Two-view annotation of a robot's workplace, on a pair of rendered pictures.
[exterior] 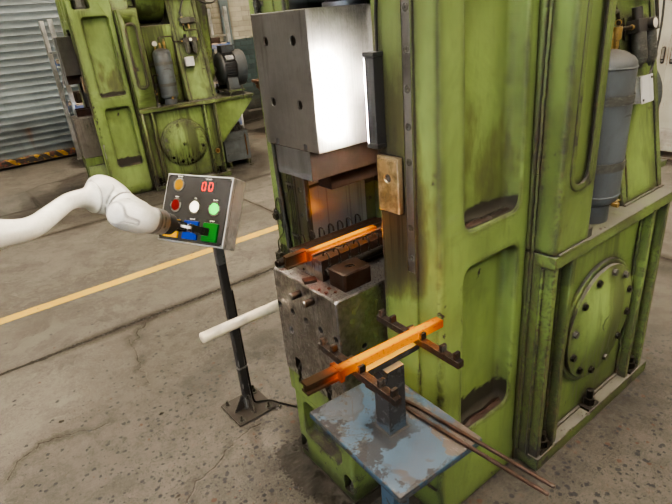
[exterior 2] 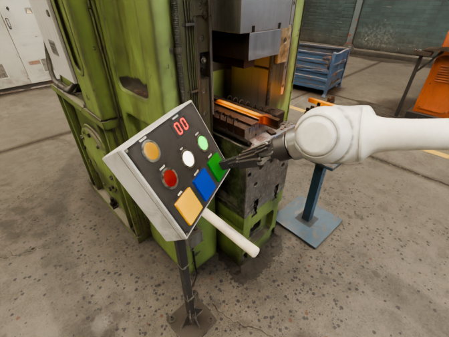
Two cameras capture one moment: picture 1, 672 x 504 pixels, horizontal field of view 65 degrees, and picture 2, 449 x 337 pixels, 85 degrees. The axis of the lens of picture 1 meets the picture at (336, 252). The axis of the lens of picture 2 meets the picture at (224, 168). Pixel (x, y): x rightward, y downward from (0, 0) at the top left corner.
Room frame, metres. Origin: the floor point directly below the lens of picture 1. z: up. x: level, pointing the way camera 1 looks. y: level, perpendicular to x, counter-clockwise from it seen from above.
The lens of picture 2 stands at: (1.99, 1.16, 1.48)
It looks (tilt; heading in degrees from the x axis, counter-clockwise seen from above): 35 degrees down; 262
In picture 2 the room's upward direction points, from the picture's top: straight up
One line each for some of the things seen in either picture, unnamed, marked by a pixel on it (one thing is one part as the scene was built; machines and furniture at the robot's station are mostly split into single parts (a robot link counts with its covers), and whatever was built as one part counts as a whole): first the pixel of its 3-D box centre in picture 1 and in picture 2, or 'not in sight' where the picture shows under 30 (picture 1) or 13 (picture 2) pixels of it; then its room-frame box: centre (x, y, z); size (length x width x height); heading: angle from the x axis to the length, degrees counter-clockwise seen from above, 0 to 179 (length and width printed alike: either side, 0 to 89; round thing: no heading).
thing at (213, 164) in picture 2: (210, 232); (216, 166); (1.92, 0.48, 1.01); 0.07 x 0.05 x 0.07; 61
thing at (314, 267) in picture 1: (350, 243); (227, 114); (1.80, -0.06, 0.96); 0.42 x 0.20 x 0.09; 126
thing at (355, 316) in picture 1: (366, 309); (232, 153); (1.76, -0.10, 0.69); 0.56 x 0.38 x 0.45; 126
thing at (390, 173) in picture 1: (390, 184); (282, 44); (1.50, -0.18, 1.27); 0.09 x 0.02 x 0.17; 36
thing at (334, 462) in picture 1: (373, 402); (231, 207); (1.76, -0.10, 0.23); 0.55 x 0.37 x 0.47; 126
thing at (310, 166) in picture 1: (343, 148); (228, 39); (1.80, -0.06, 1.32); 0.42 x 0.20 x 0.10; 126
